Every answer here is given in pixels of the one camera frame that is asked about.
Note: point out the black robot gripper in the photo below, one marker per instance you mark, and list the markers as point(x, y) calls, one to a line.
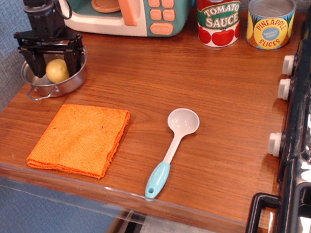
point(49, 35)

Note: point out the yellow toy potato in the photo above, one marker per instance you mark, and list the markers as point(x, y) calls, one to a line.
point(57, 71)

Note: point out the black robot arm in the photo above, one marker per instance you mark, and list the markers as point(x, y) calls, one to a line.
point(40, 1)

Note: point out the small steel pot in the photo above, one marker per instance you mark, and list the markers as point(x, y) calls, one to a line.
point(43, 88)

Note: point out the orange folded towel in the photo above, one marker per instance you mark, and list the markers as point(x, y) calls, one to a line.
point(80, 139)

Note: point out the teal toy microwave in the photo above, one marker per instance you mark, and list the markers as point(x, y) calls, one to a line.
point(140, 18)

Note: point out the tomato sauce can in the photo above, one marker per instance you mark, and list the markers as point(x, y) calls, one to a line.
point(218, 22)

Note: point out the pineapple slices can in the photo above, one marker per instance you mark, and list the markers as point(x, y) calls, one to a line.
point(269, 23)

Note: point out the white stove knob middle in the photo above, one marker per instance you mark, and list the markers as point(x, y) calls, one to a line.
point(284, 88)

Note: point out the white stove knob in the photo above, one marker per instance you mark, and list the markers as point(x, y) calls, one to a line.
point(274, 145)
point(284, 88)
point(288, 63)

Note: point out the white stove knob rear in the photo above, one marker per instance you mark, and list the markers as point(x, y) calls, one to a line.
point(288, 63)

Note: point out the white stove knob front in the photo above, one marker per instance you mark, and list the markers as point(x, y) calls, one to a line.
point(274, 145)

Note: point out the white ladle teal handle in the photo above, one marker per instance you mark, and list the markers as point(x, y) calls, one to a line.
point(182, 122)

